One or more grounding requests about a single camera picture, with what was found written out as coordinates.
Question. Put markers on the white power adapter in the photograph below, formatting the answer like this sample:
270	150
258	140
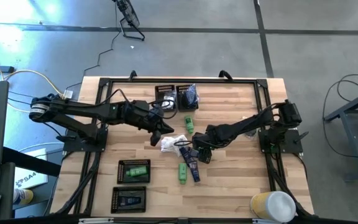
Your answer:
68	94

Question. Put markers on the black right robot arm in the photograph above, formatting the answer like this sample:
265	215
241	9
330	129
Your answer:
244	124

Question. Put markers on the black slotted plastic basket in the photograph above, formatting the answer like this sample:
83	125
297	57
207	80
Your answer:
121	174
181	88
115	202
165	88

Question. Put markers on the small green packet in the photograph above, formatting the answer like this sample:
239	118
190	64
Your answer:
189	124

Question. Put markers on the white printed cardboard box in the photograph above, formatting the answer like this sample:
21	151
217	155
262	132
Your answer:
31	174

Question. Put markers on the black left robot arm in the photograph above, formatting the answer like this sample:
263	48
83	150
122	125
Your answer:
73	109

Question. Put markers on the yellow white cylindrical container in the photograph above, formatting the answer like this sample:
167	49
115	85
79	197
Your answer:
273	207

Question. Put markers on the yellow white can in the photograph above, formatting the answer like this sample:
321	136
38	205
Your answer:
23	196

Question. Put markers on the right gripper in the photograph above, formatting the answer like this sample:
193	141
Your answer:
205	141

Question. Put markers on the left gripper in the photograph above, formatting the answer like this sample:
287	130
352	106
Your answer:
141	116

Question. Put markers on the black floor fan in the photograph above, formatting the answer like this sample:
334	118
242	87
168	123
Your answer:
129	14

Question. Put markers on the grey metal side table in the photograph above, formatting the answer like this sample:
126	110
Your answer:
346	107

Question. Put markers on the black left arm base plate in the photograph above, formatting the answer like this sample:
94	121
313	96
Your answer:
70	146

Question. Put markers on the black desk leg beam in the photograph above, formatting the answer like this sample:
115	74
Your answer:
33	161

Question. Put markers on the vanity pack cotton swab bag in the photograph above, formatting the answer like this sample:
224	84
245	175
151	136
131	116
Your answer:
182	141
167	102
167	145

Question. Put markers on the small green plastic bottle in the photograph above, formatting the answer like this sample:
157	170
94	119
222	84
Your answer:
137	171

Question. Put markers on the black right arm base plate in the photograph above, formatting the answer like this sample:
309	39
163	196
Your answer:
291	146

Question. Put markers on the black table clamp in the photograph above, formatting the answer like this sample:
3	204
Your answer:
132	75
225	74

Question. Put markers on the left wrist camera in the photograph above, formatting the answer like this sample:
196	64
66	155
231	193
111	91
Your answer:
156	113

